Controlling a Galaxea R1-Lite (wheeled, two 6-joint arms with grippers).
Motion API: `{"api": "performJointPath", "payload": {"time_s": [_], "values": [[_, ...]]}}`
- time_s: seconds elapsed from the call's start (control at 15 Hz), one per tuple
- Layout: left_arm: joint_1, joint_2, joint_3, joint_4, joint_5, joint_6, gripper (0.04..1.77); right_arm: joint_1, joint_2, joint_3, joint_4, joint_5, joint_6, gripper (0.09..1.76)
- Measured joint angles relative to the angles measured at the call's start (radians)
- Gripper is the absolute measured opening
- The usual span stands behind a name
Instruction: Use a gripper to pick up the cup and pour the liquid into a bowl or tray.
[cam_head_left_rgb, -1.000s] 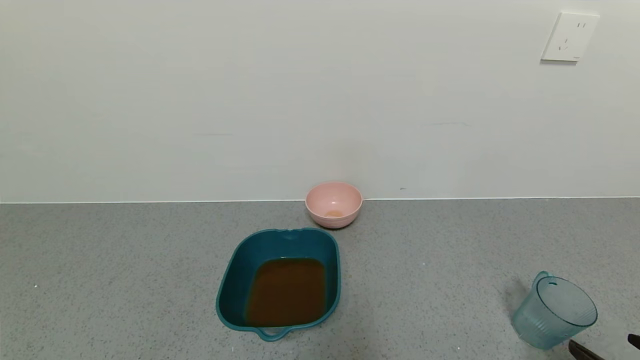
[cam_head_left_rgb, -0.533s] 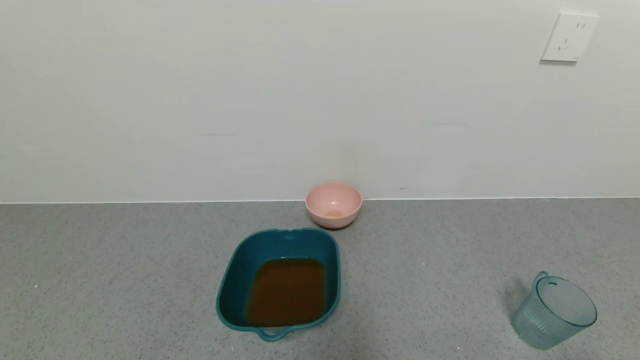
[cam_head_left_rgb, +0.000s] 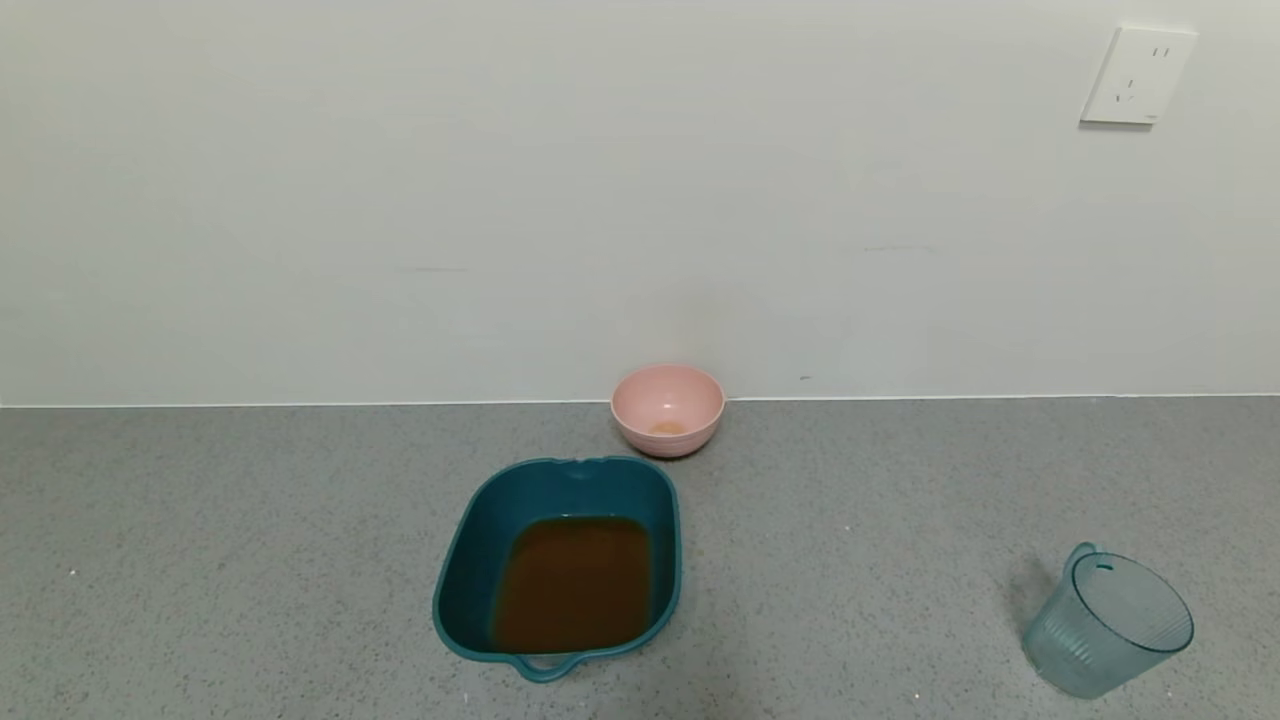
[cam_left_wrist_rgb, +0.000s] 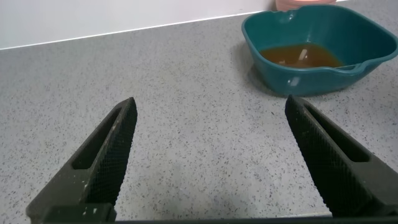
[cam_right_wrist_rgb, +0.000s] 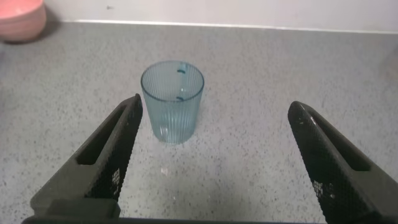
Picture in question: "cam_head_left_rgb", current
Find brown liquid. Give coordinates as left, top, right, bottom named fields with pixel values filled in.
left=490, top=514, right=653, bottom=653

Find translucent blue ribbed cup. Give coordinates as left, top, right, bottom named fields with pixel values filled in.
left=1021, top=541, right=1195, bottom=700

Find pink round bowl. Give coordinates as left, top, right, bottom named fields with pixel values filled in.
left=611, top=363, right=726, bottom=459

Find teal rectangular plastic tray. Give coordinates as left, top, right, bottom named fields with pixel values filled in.
left=432, top=455, right=683, bottom=684

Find white wall power outlet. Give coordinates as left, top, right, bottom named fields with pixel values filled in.
left=1079, top=27, right=1198, bottom=127

